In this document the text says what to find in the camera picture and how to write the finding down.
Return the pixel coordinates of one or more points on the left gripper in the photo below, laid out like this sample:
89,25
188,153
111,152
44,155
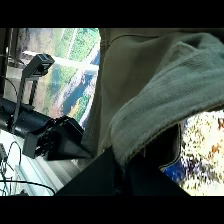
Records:
50,133

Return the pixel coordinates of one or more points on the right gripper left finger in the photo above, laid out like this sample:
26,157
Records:
96,178

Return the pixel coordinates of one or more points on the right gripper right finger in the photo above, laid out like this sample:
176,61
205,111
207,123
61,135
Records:
153,181

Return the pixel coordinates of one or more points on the olive green garment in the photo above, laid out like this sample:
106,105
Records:
150,86

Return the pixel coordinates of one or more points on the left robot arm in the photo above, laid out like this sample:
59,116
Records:
23,120

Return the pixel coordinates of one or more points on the silver frame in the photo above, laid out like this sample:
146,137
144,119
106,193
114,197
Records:
36,170

